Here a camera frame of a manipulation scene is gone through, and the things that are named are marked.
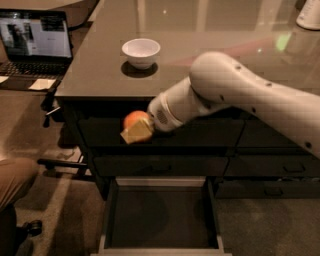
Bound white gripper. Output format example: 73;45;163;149
120;93;183;144

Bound orange fruit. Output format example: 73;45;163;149
123;111;149;129

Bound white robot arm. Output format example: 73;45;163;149
121;51;320;158

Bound middle left dark drawer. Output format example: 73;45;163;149
93;155;228;176

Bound dark drawer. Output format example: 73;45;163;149
93;155;228;176
215;180;320;199
224;155;320;177
78;118;244;147
238;119;297;148

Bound top left dark drawer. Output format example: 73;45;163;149
78;118;244;147

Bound open bottom left drawer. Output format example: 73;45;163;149
90;177;233;256

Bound bottom right dark drawer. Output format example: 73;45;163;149
215;180;320;199

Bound middle right dark drawer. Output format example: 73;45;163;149
224;155;320;177

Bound top right dark drawer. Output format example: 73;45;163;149
238;119;297;148

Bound white ceramic bowl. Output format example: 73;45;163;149
122;38;161;70

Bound white paper note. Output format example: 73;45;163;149
29;79;55;91

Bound person's leg in khaki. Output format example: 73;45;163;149
0;158;38;212

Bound open black laptop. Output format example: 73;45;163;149
0;9;73;91

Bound black chair caster wheel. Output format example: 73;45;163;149
22;220;43;237

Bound dark drawer cabinet frame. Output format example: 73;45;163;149
60;98;320;195

